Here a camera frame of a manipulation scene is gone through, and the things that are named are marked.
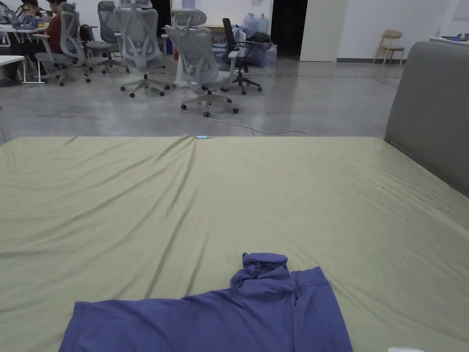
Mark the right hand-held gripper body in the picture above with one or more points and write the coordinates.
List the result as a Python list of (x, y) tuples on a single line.
[(401, 350)]

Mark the blue shirt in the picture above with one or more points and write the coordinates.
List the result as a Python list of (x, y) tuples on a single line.
[(205, 322)]

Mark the grey padded headboard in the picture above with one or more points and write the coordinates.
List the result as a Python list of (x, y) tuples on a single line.
[(432, 121)]

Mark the bed with pale green sheet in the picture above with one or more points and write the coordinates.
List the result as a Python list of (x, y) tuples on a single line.
[(227, 190)]

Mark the water bottle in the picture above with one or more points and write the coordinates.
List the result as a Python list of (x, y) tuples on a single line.
[(250, 23), (262, 23)]

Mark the wooden desk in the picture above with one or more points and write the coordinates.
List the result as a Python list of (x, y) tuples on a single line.
[(214, 31)]

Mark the white desk with laptops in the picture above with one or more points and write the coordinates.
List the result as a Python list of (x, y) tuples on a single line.
[(22, 27)]

